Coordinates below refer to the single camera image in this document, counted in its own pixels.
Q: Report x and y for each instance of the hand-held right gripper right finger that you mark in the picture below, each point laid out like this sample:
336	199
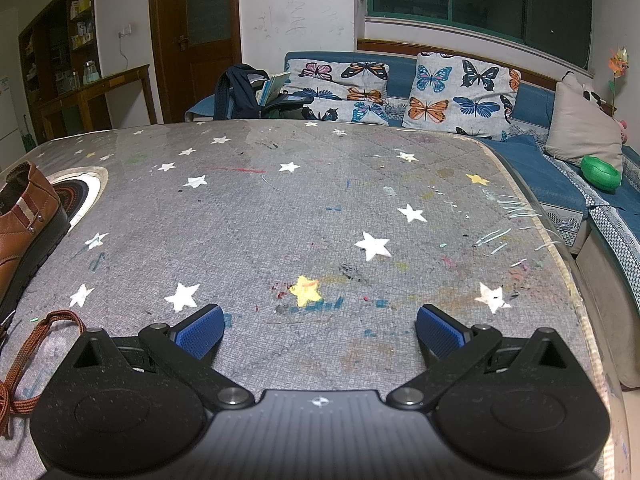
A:
437	332

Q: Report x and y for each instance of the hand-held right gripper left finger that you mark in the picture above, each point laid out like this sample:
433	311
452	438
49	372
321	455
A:
202	332

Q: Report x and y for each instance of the brown shoelace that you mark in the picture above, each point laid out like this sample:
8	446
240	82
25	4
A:
30	345

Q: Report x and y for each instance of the brown leather shoe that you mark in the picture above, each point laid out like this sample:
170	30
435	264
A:
25	240

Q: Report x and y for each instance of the grey star-printed tablecloth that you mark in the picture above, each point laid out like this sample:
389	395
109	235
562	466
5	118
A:
300	210

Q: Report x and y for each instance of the blue sofa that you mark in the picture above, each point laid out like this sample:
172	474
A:
540	180

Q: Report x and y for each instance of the green plastic toy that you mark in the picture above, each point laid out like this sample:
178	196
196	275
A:
600	174

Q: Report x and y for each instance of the butterfly-print pillow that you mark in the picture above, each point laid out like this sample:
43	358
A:
335	72
350	110
460	95

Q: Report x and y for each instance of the navy backpack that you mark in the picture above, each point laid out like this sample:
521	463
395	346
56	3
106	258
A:
240	90

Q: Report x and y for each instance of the brown wooden door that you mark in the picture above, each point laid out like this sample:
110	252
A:
200	85

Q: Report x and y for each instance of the beige cushion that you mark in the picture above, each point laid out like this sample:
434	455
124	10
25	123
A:
585	130

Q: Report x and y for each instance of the light blue book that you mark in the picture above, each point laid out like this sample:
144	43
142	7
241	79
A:
274	87

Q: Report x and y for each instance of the green broom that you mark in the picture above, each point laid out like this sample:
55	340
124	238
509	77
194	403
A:
27	135

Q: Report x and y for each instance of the wooden side table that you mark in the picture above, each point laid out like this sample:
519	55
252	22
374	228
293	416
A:
125	77

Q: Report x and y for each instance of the small glass jar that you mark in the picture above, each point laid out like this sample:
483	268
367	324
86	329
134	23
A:
73	81

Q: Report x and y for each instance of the large glass jar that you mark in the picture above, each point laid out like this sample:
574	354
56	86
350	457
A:
90	72

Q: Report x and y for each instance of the white refrigerator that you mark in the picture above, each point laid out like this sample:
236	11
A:
7	120

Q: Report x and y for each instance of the colourful paper pinwheel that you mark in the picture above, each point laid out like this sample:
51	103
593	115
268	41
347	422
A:
618	62

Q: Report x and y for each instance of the dark wooden shelf cabinet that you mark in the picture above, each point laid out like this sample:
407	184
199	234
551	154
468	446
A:
55	35

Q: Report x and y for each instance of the green-framed window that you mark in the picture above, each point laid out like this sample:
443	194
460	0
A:
475	0

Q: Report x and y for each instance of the white wall socket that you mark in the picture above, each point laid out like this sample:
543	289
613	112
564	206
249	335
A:
125	30

